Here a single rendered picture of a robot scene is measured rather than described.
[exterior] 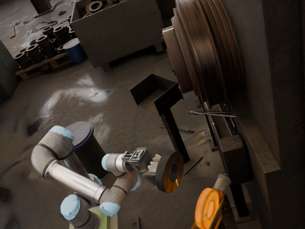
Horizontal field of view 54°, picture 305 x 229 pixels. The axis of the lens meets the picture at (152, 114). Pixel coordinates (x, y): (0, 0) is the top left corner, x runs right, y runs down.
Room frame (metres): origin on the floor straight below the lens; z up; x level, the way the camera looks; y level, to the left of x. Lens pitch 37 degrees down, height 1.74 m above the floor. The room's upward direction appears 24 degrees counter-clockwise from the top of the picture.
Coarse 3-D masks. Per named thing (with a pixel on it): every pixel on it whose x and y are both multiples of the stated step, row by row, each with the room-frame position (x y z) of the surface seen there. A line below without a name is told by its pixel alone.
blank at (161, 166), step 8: (168, 152) 0.77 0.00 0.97; (176, 152) 0.77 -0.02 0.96; (160, 160) 0.75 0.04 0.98; (168, 160) 0.74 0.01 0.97; (176, 160) 0.76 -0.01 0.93; (160, 168) 0.72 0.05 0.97; (168, 168) 0.73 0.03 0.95; (176, 168) 0.77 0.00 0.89; (160, 176) 0.70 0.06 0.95; (168, 176) 0.72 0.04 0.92; (176, 176) 0.75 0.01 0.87; (160, 184) 0.70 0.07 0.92; (168, 184) 0.71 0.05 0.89; (176, 184) 0.73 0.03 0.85; (168, 192) 0.70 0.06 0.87
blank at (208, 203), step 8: (208, 192) 0.69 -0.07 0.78; (216, 192) 0.71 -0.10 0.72; (200, 200) 0.67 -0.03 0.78; (208, 200) 0.67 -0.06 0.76; (216, 200) 0.70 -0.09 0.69; (200, 208) 0.65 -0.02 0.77; (208, 208) 0.70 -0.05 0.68; (216, 208) 0.69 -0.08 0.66; (200, 216) 0.63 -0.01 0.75; (208, 216) 0.66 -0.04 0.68; (200, 224) 0.62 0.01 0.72; (208, 224) 0.63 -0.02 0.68
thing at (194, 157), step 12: (144, 84) 1.75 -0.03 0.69; (156, 84) 1.78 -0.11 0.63; (168, 84) 1.65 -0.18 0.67; (144, 96) 1.73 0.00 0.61; (156, 96) 1.70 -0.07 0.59; (168, 96) 1.51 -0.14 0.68; (180, 96) 1.54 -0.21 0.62; (144, 108) 1.62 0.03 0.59; (156, 108) 1.56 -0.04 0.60; (168, 108) 1.50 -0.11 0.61; (168, 120) 1.57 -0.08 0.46; (168, 132) 1.60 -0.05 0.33; (180, 144) 1.58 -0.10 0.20; (192, 156) 1.60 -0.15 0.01
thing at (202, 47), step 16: (176, 0) 1.10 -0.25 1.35; (192, 0) 1.06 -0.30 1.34; (192, 16) 0.98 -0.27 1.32; (192, 32) 0.94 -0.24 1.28; (192, 48) 0.90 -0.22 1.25; (208, 48) 0.89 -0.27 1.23; (208, 64) 0.87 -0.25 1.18; (208, 80) 0.87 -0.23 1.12; (208, 96) 0.87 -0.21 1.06; (224, 96) 0.88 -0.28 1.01
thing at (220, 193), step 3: (216, 189) 0.73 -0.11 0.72; (219, 192) 0.72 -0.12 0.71; (222, 192) 0.71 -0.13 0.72; (219, 195) 0.72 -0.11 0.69; (222, 195) 0.71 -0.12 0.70; (219, 198) 0.72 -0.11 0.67; (222, 198) 0.71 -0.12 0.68; (219, 201) 0.72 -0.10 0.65; (225, 201) 0.70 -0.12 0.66; (219, 204) 0.72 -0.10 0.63; (225, 204) 0.70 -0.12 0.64; (225, 207) 0.70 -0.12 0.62
